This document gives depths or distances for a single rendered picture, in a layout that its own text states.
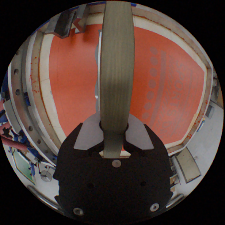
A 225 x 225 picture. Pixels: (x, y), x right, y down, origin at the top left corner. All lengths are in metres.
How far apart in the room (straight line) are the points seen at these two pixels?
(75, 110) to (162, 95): 0.24
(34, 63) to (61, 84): 0.13
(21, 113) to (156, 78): 0.41
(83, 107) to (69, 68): 0.10
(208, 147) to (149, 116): 3.69
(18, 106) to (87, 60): 0.26
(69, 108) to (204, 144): 3.91
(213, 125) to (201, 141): 0.84
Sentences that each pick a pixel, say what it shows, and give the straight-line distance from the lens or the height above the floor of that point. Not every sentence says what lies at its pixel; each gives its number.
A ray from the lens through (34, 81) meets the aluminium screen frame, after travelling 0.26.
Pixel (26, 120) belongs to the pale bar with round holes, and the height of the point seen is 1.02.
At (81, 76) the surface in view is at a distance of 0.17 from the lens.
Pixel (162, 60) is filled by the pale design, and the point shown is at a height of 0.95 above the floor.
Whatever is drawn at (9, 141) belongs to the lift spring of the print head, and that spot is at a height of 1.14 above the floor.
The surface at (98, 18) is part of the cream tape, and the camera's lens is 0.24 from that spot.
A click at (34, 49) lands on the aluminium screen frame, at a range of 0.28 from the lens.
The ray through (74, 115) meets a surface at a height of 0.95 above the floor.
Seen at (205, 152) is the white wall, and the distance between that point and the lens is 3.89.
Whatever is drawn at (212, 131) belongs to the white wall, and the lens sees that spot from 3.67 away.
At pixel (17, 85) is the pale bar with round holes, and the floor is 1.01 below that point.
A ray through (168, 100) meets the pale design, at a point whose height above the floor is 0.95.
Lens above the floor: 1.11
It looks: 61 degrees down
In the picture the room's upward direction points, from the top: 180 degrees clockwise
